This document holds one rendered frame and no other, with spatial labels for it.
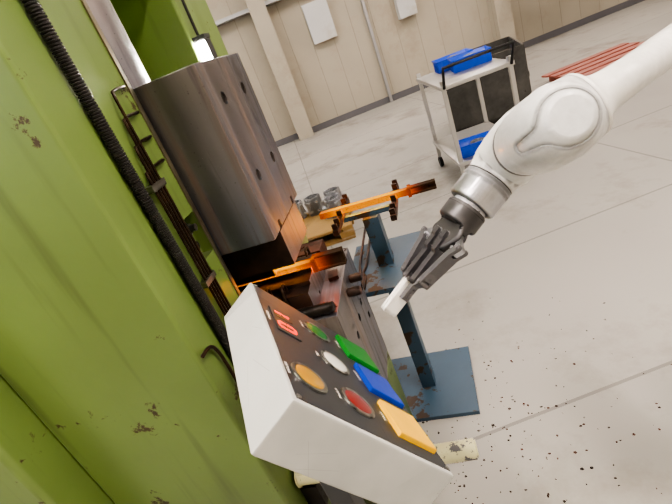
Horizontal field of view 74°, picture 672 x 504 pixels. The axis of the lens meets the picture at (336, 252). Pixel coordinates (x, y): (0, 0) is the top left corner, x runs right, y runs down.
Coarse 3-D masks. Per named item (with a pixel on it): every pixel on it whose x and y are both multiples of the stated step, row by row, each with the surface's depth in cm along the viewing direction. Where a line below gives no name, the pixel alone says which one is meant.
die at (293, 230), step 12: (288, 216) 116; (300, 216) 126; (288, 228) 113; (300, 228) 123; (276, 240) 108; (288, 240) 111; (300, 240) 120; (240, 252) 111; (252, 252) 110; (264, 252) 110; (276, 252) 110; (288, 252) 109; (228, 264) 113; (240, 264) 112; (252, 264) 112; (264, 264) 112; (276, 264) 111; (288, 264) 111; (240, 276) 114
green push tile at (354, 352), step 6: (336, 336) 83; (342, 342) 81; (348, 342) 83; (342, 348) 79; (348, 348) 79; (354, 348) 82; (360, 348) 85; (348, 354) 77; (354, 354) 78; (360, 354) 81; (366, 354) 84; (354, 360) 78; (360, 360) 78; (366, 360) 80; (366, 366) 79; (372, 366) 79; (378, 372) 80
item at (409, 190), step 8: (408, 184) 163; (416, 184) 161; (424, 184) 159; (432, 184) 159; (392, 192) 163; (400, 192) 161; (408, 192) 160; (416, 192) 160; (360, 200) 168; (368, 200) 165; (376, 200) 164; (384, 200) 164; (336, 208) 169; (344, 208) 167; (352, 208) 167; (360, 208) 166; (320, 216) 170; (328, 216) 170
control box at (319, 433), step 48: (240, 336) 68; (288, 336) 65; (240, 384) 59; (288, 384) 51; (336, 384) 61; (288, 432) 49; (336, 432) 51; (384, 432) 57; (336, 480) 53; (384, 480) 56; (432, 480) 59
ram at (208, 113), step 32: (192, 64) 86; (224, 64) 101; (160, 96) 90; (192, 96) 89; (224, 96) 97; (160, 128) 93; (192, 128) 92; (224, 128) 92; (256, 128) 110; (192, 160) 95; (224, 160) 95; (256, 160) 104; (192, 192) 99; (224, 192) 98; (256, 192) 99; (288, 192) 121; (224, 224) 102; (256, 224) 101
